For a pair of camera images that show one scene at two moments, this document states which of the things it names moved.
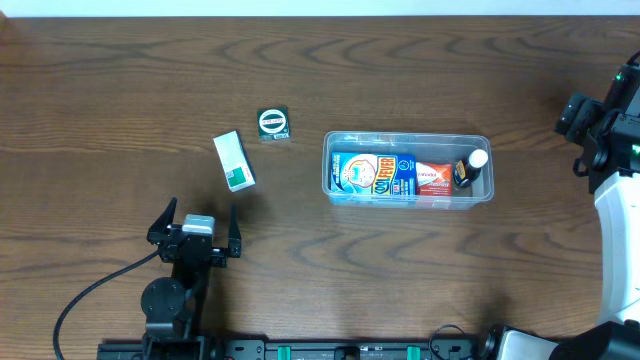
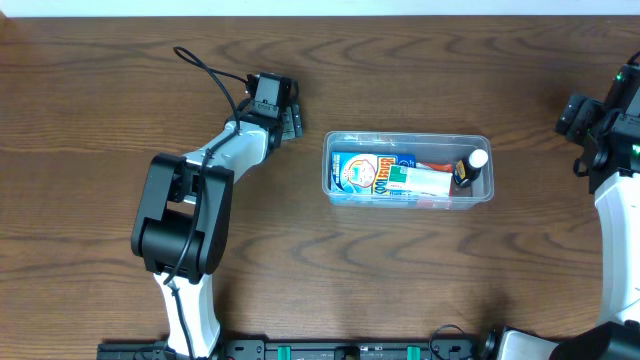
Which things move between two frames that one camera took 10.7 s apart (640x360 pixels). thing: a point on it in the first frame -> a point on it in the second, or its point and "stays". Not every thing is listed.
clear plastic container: [407, 170] stays
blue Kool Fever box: [363, 173] stays
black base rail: [435, 349] stays
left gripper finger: [234, 233] -> [297, 120]
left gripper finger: [159, 229] -> [288, 132]
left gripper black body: [195, 248] -> [289, 122]
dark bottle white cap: [467, 171] stays
